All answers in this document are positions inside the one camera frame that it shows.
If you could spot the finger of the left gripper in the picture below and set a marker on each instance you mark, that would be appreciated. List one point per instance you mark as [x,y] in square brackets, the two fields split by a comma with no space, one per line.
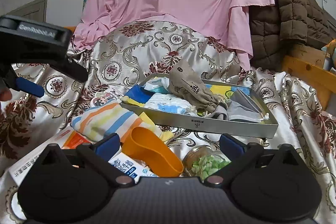
[29,87]

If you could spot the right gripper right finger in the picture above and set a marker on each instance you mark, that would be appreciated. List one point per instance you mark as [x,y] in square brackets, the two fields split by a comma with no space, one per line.
[241,156]

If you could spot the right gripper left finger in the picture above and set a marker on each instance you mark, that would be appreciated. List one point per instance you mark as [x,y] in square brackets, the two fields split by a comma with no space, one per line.
[96,157]

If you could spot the striped pastel towel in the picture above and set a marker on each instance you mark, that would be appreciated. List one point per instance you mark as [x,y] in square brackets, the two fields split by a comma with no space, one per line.
[97,123]

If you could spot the orange plastic scoop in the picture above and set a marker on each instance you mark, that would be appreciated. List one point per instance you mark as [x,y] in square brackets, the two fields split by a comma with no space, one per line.
[142,144]

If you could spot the grey cloth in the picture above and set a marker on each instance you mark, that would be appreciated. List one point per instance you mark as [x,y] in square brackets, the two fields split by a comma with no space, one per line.
[220,112]

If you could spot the white blue baby socks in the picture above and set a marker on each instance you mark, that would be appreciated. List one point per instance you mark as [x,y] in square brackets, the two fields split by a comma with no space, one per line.
[170,103]

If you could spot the white tissue packet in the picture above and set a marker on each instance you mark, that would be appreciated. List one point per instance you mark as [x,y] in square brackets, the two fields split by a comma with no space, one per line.
[158,85]

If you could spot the grey face mask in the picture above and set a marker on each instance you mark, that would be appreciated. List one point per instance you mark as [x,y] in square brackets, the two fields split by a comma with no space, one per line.
[242,108]

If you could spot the printed cartoon pouch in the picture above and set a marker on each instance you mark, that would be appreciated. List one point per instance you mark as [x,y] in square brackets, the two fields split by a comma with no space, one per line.
[101,98]

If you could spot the person left hand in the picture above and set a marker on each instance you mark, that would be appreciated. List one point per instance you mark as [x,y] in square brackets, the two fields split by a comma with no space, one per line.
[5,95]

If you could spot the grey door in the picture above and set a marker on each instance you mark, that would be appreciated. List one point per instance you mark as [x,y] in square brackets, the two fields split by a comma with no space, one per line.
[35,10]

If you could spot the blue white milk carton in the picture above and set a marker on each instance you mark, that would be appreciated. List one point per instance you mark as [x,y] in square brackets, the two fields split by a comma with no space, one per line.
[130,167]

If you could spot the grey tray with drawing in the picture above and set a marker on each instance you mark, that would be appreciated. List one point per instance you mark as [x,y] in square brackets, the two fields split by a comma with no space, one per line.
[203,123]

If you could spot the floral satin bed cover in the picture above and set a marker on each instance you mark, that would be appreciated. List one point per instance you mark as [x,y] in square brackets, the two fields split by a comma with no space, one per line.
[28,121]

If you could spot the colourful striped cloth bundle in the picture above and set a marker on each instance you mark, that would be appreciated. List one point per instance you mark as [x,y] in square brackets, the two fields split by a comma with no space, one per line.
[330,49]

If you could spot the brown quilted jacket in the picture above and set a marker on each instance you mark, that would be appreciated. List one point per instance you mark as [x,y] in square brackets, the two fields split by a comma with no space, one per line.
[276,29]

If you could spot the white air conditioner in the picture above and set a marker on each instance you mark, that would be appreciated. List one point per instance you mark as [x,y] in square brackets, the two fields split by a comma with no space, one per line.
[329,6]

